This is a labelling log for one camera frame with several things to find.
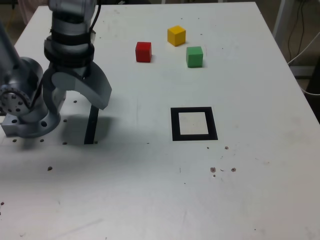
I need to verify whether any white frame post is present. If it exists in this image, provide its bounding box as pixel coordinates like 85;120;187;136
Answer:
272;0;287;39

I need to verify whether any thin black cable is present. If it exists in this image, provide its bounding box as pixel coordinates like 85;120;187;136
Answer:
287;0;302;61

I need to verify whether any dark flat box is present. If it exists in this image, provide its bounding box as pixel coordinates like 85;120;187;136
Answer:
289;65;320;79

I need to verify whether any yellow cube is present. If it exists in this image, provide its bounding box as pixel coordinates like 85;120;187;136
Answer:
167;25;187;48

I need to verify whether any green cube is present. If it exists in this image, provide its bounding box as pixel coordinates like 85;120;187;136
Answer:
185;46;204;69

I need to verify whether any black tape square outline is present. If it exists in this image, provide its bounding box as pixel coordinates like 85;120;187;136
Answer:
170;106;219;142

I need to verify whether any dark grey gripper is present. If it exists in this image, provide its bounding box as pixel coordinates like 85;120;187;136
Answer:
41;62;113;115

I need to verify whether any black tape strip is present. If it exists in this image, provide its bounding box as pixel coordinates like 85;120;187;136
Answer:
83;104;100;145

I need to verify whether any red cube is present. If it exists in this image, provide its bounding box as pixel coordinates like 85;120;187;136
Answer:
135;41;153;63

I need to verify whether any white cable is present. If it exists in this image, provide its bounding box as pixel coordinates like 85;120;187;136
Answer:
286;32;320;65

